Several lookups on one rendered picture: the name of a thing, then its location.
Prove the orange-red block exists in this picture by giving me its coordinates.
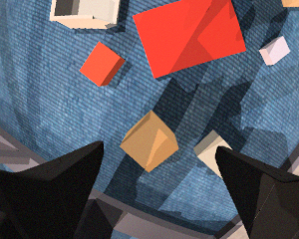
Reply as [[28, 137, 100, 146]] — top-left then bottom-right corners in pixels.
[[80, 42, 125, 87]]

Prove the pale pink rectangular block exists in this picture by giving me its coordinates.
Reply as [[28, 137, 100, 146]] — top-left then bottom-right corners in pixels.
[[259, 37, 290, 65]]

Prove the red flat rectangular block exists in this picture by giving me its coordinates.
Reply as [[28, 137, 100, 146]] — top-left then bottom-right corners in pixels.
[[133, 0, 246, 78]]

